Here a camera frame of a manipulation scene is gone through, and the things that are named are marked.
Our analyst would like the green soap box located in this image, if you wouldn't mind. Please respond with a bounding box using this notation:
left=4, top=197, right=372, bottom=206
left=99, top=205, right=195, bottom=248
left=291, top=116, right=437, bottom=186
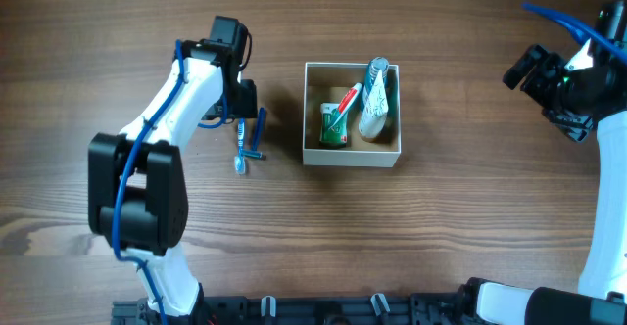
left=319, top=103, right=348, bottom=148

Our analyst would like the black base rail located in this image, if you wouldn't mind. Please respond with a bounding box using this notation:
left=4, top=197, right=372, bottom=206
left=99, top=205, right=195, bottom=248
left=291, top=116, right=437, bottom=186
left=111, top=293, right=471, bottom=325

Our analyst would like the teal mouthwash bottle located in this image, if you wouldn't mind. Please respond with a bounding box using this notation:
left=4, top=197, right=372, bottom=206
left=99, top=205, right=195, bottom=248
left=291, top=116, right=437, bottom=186
left=360, top=57, right=390, bottom=111

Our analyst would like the white lotion tube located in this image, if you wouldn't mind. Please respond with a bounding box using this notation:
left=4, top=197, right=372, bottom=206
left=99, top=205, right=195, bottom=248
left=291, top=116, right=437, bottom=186
left=358, top=70, right=389, bottom=141

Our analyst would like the teal toothpaste tube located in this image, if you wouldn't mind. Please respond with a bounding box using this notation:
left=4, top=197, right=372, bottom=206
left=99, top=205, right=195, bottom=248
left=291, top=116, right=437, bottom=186
left=325, top=83, right=363, bottom=130

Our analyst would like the left blue cable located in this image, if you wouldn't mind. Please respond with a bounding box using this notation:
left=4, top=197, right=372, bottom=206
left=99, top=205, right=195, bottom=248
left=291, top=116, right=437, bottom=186
left=110, top=39, right=230, bottom=325

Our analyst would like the right blue cable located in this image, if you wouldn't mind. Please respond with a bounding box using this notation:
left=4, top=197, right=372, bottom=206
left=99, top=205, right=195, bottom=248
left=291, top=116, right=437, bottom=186
left=520, top=1, right=627, bottom=67

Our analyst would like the white square cardboard box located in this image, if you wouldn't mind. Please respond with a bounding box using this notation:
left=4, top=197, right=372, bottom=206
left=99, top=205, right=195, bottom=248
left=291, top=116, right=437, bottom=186
left=302, top=62, right=402, bottom=167

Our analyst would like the blue cable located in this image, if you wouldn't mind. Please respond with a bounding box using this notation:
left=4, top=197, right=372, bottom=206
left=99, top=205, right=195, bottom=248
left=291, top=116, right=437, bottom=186
left=110, top=39, right=230, bottom=325
left=520, top=1, right=627, bottom=67

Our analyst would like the blue white toothbrush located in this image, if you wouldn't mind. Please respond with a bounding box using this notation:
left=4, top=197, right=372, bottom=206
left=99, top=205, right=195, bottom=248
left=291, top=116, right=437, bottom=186
left=234, top=118, right=246, bottom=175

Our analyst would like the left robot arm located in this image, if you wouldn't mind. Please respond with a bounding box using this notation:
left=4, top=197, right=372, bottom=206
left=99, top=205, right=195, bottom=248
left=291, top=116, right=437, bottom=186
left=87, top=16, right=258, bottom=324

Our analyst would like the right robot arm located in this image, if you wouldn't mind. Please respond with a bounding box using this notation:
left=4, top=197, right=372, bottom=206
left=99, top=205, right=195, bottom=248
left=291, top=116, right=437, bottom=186
left=453, top=0, right=626, bottom=325

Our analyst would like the blue disposable razor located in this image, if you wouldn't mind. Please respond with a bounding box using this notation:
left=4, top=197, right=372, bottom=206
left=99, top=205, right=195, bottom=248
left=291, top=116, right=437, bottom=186
left=242, top=108, right=267, bottom=160

